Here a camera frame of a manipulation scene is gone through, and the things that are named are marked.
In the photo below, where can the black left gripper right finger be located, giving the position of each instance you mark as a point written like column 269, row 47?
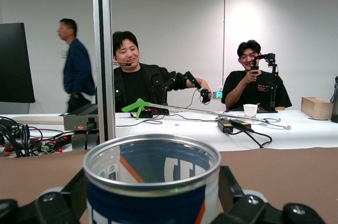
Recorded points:
column 251, row 210

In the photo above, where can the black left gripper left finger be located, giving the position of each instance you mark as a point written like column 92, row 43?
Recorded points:
column 52, row 208

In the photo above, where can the white blue tennis ball can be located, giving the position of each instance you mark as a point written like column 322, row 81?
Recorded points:
column 148, row 203

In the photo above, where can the green terminal block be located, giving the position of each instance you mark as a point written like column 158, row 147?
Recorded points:
column 46, row 147

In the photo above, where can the small grey heatsink box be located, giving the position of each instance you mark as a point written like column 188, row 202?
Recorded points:
column 79, row 140

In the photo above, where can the slim black power adapter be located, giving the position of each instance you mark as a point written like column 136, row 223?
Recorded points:
column 241, row 125

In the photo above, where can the pale flat board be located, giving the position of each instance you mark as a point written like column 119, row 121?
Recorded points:
column 37, row 120

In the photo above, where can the grey metal controller box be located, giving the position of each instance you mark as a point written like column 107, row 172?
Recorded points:
column 79, row 119

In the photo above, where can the white paper cup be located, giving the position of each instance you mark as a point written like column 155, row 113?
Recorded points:
column 250, row 110

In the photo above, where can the white desk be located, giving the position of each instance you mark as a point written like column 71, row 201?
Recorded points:
column 185, row 131

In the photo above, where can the green exit sign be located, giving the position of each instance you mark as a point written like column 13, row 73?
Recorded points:
column 217, row 95

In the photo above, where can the person in black t-shirt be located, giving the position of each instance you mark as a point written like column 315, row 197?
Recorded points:
column 258, row 89

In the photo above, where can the cardboard box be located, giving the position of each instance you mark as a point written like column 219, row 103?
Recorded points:
column 317, row 107

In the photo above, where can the person in blue blazer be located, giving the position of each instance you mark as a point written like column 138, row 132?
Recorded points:
column 76, row 70

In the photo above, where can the dark grey water bottle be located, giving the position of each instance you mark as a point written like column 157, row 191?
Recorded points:
column 335, row 100

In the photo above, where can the black monitor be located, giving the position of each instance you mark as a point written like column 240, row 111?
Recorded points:
column 13, row 63

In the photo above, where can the person in black jacket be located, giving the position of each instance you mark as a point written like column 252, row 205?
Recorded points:
column 137, row 81

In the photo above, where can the white double wall switch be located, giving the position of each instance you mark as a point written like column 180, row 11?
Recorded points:
column 64, row 54

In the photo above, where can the aluminium frame post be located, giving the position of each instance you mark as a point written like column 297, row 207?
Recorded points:
column 104, row 49

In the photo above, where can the white wall conduit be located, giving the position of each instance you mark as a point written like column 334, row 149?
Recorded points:
column 224, row 23

